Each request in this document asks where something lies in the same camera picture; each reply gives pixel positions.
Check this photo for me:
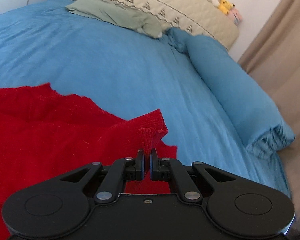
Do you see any red knit sweater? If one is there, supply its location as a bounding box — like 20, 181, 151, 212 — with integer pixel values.
0, 83, 177, 239

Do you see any blue pillow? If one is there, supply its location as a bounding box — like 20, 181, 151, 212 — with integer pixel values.
167, 28, 295, 159

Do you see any blue bed cover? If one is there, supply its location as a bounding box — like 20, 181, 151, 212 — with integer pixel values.
0, 0, 290, 194

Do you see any beige curtain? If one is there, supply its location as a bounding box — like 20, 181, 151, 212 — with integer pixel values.
239, 0, 300, 223

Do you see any beige quilted headboard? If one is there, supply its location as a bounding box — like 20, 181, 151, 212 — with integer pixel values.
59, 0, 240, 51

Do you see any green folded garment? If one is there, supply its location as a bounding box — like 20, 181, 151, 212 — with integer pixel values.
66, 0, 162, 38

